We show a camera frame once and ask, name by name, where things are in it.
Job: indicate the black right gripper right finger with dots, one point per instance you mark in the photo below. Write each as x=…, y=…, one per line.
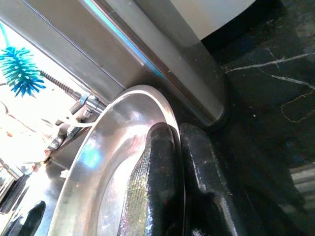
x=204, y=177

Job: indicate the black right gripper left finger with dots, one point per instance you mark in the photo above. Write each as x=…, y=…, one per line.
x=157, y=177

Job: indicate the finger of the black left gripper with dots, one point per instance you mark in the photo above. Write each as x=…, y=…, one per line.
x=30, y=218

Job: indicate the shallow stainless steel plate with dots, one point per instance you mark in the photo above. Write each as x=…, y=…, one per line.
x=98, y=159

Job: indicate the stainless steel sink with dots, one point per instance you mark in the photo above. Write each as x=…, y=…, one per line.
x=37, y=186

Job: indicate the stainless steel knife block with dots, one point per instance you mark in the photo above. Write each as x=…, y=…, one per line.
x=86, y=49

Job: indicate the blue bottle brush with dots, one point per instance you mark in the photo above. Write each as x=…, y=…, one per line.
x=21, y=71

